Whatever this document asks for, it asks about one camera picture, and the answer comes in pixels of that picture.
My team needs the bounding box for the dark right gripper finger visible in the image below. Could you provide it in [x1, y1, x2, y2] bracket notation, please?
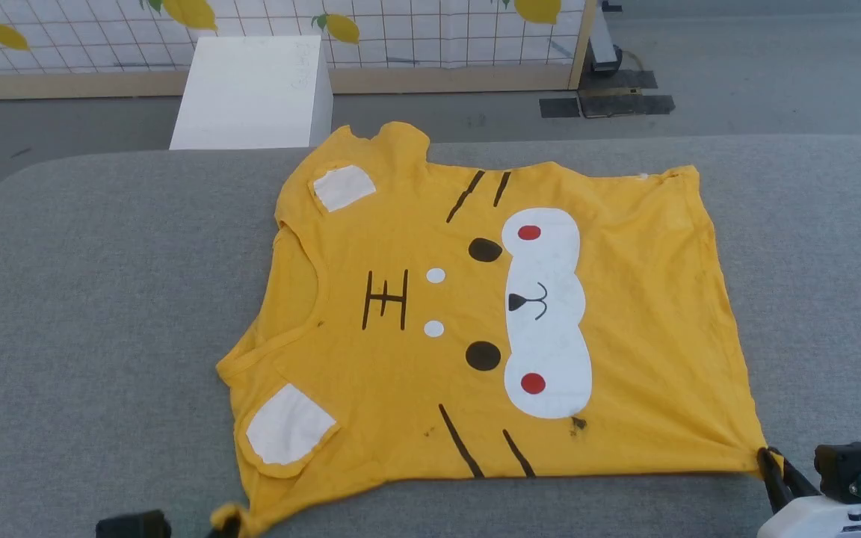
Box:
[780, 454, 824, 503]
[758, 447, 789, 515]

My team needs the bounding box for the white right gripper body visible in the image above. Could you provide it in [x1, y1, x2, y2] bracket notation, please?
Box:
[757, 493, 861, 538]

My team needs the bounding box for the yellow tiger face t-shirt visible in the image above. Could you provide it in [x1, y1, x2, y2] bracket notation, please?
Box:
[215, 121, 770, 538]

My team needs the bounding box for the small black floor tape patch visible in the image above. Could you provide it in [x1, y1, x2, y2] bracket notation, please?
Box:
[539, 97, 581, 120]

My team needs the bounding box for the white box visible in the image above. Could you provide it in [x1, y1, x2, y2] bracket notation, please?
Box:
[169, 34, 335, 151]

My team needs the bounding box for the grey metal stand leg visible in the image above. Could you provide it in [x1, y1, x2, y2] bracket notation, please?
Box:
[589, 0, 626, 75]

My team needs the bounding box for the lemon print grid partition screen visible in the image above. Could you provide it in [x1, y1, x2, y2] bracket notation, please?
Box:
[0, 0, 598, 102]

